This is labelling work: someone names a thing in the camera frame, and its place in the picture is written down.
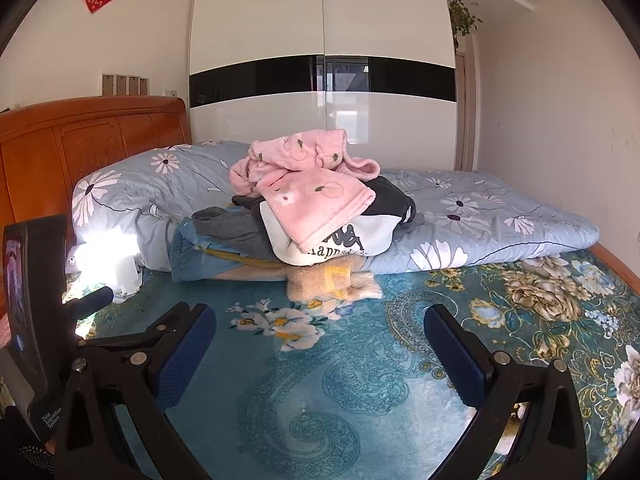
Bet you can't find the black and white sweatshirt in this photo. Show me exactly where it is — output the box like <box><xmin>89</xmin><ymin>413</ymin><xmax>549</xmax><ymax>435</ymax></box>
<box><xmin>232</xmin><ymin>175</ymin><xmax>426</xmax><ymax>266</ymax></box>

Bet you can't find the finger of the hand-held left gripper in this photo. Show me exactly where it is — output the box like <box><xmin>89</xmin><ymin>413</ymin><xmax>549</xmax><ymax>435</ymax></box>
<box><xmin>64</xmin><ymin>286</ymin><xmax>115</xmax><ymax>322</ymax></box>

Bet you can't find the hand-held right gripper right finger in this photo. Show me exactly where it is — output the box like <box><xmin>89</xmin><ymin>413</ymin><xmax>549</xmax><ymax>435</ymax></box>
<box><xmin>422</xmin><ymin>303</ymin><xmax>587</xmax><ymax>480</ymax></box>

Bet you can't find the green potted plant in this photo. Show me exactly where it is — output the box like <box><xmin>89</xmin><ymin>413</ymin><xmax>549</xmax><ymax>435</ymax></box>
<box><xmin>447</xmin><ymin>0</ymin><xmax>484</xmax><ymax>51</ymax></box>

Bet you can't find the wooden bed headboard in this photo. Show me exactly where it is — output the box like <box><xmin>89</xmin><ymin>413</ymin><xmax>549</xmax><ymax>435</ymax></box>
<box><xmin>0</xmin><ymin>95</ymin><xmax>193</xmax><ymax>321</ymax></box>

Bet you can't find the white wardrobe with black stripe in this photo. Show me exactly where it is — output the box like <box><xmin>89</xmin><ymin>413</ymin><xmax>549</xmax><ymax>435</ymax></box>
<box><xmin>187</xmin><ymin>0</ymin><xmax>458</xmax><ymax>173</ymax></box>

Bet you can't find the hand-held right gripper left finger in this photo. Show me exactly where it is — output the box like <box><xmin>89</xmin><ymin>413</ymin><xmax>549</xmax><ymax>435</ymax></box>
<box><xmin>54</xmin><ymin>301</ymin><xmax>218</xmax><ymax>480</ymax></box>

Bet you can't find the light blue garment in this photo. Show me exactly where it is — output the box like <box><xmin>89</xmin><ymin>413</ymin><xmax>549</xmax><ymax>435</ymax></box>
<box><xmin>170</xmin><ymin>220</ymin><xmax>301</xmax><ymax>283</ymax></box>

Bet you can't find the beige fluffy garment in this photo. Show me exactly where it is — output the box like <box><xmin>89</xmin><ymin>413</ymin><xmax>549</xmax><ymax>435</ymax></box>
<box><xmin>285</xmin><ymin>255</ymin><xmax>383</xmax><ymax>303</ymax></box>

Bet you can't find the wooden door frame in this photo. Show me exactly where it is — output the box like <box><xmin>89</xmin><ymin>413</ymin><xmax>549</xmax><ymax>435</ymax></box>
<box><xmin>455</xmin><ymin>40</ymin><xmax>478</xmax><ymax>172</ymax></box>

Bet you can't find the light blue floral quilt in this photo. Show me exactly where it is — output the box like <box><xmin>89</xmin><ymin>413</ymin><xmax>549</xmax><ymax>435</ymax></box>
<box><xmin>71</xmin><ymin>140</ymin><xmax>600</xmax><ymax>273</ymax></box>

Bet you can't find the beige wall panel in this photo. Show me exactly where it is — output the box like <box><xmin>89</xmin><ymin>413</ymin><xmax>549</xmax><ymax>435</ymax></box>
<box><xmin>101</xmin><ymin>73</ymin><xmax>151</xmax><ymax>97</ymax></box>

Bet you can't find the wooden bed frame rail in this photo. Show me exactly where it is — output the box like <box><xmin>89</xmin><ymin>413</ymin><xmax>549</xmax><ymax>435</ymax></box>
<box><xmin>595</xmin><ymin>242</ymin><xmax>640</xmax><ymax>293</ymax></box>

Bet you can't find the person's left hand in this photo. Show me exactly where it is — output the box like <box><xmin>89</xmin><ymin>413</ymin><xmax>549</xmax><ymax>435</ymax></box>
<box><xmin>5</xmin><ymin>407</ymin><xmax>57</xmax><ymax>480</ymax></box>

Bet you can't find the white plush toy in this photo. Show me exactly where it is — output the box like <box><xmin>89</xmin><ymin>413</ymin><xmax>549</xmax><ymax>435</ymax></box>
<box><xmin>67</xmin><ymin>230</ymin><xmax>143</xmax><ymax>306</ymax></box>

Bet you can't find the grey garment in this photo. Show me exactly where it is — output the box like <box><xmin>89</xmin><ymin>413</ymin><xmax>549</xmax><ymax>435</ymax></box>
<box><xmin>192</xmin><ymin>205</ymin><xmax>281</xmax><ymax>261</ymax></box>

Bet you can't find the teal floral blanket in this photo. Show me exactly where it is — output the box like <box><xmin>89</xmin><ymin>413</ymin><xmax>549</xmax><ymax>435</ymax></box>
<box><xmin>62</xmin><ymin>247</ymin><xmax>640</xmax><ymax>480</ymax></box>

